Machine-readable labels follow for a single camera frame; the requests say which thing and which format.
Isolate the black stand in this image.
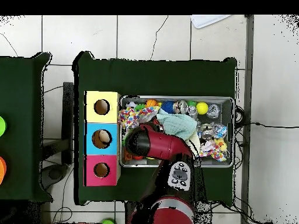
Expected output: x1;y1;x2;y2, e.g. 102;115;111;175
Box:
40;81;75;190

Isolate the orange plastic bowl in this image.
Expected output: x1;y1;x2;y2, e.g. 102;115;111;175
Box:
0;156;7;185

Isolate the yellow ball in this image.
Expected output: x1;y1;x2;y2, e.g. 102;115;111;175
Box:
195;101;209;116

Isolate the clear mesh bin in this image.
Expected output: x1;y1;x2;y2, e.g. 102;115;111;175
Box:
119;95;235;168

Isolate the blue spiky ball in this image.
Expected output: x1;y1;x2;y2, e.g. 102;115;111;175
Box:
161;100;176;114

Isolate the wooden three-hole box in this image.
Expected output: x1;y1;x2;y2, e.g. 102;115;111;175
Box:
84;90;121;187

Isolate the white tray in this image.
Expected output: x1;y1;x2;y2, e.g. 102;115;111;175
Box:
190;15;232;29

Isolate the mint green waffle cloth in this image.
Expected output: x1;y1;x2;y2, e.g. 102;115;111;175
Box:
155;108;198;142

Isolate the black power cable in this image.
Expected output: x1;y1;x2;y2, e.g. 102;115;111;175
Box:
234;121;299;129

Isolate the colourful patterned cloth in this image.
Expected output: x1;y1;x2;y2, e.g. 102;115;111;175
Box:
117;106;161;136
197;139;228;162

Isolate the yellow duck plush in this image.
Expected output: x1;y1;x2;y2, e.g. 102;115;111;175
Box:
214;137;228;152

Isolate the dark green tablecloth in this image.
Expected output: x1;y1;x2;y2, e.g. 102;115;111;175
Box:
0;52;53;202
73;51;238;206

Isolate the grey floor cable cover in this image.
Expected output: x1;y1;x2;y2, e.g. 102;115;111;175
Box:
240;15;255;224

